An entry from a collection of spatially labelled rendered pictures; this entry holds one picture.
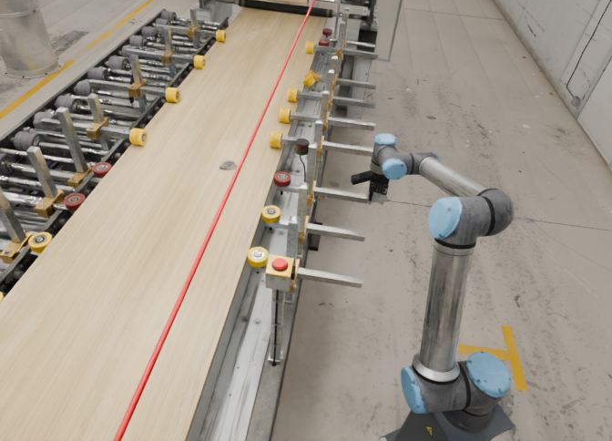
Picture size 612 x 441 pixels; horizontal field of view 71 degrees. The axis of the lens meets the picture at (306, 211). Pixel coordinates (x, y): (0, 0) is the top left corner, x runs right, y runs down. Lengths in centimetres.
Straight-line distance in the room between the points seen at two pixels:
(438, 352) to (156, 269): 101
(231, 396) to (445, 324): 79
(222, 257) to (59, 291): 56
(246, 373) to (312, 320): 95
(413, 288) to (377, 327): 40
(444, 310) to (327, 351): 123
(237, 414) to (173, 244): 66
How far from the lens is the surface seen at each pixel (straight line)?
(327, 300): 267
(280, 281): 121
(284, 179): 200
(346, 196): 202
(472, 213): 124
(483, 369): 159
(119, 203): 197
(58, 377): 152
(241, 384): 169
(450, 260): 128
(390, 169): 173
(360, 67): 416
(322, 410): 234
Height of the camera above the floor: 215
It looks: 42 degrees down
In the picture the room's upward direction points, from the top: 6 degrees clockwise
